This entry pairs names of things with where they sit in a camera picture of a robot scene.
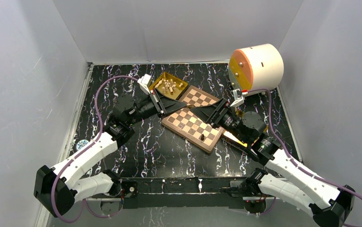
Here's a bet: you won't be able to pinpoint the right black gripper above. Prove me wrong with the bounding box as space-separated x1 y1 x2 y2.
190 97 249 144

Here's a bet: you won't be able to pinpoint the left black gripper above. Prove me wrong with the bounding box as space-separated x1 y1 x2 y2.
127 88 186 126

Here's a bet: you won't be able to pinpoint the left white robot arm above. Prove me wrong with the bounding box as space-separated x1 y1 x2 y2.
34 92 186 218

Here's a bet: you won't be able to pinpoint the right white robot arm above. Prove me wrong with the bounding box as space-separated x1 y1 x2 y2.
191 99 354 227

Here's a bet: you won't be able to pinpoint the gold tray light pieces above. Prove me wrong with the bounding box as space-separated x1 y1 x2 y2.
149 72 189 100

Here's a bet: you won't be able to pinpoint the pile of light pieces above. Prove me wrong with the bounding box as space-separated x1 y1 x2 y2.
152 78 187 95

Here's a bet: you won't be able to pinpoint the wooden chess board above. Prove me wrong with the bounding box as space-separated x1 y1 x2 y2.
162 86 224 154

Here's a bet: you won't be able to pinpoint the gold tray dark pieces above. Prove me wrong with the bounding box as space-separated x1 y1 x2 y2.
223 124 267 149

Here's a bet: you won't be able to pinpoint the white round drawer cabinet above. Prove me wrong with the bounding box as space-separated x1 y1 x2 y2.
228 44 284 91

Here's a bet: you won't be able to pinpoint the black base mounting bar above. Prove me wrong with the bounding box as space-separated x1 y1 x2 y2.
90 177 279 210

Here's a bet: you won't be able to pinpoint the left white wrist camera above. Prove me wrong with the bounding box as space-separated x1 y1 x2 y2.
137 74 152 95

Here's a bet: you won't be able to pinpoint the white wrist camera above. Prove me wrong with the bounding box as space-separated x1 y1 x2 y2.
137 74 152 95
230 89 244 107

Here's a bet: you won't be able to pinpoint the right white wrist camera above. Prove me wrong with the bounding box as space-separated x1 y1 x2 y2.
230 89 244 107

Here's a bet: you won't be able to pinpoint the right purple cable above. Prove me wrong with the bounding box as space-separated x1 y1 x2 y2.
243 87 362 227

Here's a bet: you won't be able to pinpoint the purple cable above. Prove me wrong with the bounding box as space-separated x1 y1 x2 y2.
243 87 362 227
51 75 144 224

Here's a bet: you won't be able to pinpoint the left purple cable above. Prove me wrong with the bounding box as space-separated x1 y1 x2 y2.
51 75 144 224

